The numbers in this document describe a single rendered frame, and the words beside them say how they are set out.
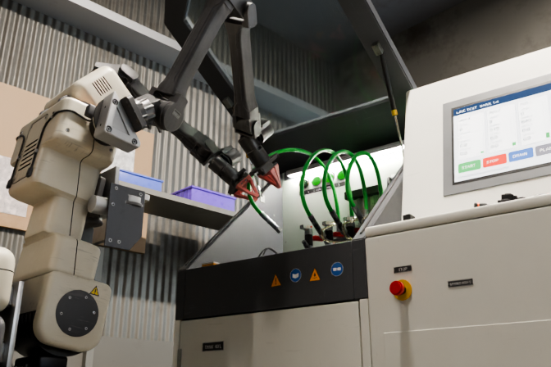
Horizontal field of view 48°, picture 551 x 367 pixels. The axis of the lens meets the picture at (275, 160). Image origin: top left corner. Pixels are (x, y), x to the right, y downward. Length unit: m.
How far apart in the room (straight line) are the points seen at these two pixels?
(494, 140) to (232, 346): 0.98
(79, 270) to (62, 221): 0.13
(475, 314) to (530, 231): 0.23
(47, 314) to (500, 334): 1.00
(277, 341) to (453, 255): 0.56
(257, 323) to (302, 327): 0.16
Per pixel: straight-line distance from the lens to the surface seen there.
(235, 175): 2.11
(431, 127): 2.08
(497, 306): 1.54
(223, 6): 1.72
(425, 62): 5.11
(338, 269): 1.73
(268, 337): 1.84
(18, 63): 3.79
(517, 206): 1.57
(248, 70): 1.87
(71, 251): 1.53
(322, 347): 1.73
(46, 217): 1.59
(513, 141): 1.93
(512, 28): 4.83
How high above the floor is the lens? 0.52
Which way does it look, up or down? 22 degrees up
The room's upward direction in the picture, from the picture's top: straight up
